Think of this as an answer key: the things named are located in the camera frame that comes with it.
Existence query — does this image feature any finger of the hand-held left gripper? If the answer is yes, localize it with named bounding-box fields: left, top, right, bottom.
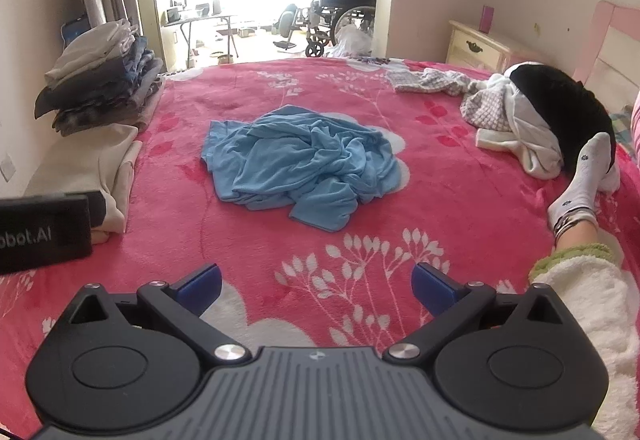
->
left=84, top=190, right=107, bottom=227

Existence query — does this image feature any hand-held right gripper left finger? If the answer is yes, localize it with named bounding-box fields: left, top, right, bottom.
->
left=67, top=263, right=252, bottom=366

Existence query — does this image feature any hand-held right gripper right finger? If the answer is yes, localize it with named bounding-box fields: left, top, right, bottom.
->
left=382, top=261, right=569, bottom=364

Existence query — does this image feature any light blue t-shirt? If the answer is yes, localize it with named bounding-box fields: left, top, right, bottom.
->
left=200, top=104, right=404, bottom=234

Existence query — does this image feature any stack of folded clothes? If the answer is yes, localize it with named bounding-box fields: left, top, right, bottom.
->
left=35, top=19, right=166, bottom=137

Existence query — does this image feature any beige folded cloth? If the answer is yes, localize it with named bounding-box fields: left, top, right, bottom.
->
left=24, top=123, right=146, bottom=247

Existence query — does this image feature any red floral blanket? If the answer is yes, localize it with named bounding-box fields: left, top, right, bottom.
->
left=0, top=56, right=640, bottom=440

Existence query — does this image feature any person's right foot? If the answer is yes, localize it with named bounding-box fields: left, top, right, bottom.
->
left=547, top=132, right=614, bottom=239

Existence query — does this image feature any white garment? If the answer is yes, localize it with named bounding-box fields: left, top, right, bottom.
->
left=474, top=62, right=622, bottom=194

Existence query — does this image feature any blue bag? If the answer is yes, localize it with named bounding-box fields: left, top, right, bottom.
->
left=60, top=14, right=94, bottom=46

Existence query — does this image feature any folding table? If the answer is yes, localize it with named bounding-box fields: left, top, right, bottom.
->
left=161, top=4, right=241, bottom=69

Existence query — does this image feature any black garment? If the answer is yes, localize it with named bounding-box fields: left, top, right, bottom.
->
left=509, top=63, right=619, bottom=172

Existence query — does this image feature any cream nightstand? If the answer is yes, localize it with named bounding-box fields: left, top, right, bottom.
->
left=446, top=19, right=532, bottom=72

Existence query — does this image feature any white plastic bag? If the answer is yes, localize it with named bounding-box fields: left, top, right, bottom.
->
left=332, top=24, right=374, bottom=58

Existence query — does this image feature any pink patterned bedding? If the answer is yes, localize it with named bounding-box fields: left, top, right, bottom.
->
left=630, top=91, right=640, bottom=160

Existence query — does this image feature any black wheelchair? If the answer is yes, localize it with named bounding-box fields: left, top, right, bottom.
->
left=272, top=0, right=380, bottom=59

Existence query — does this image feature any pink headboard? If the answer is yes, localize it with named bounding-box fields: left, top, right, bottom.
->
left=572, top=0, right=640, bottom=97

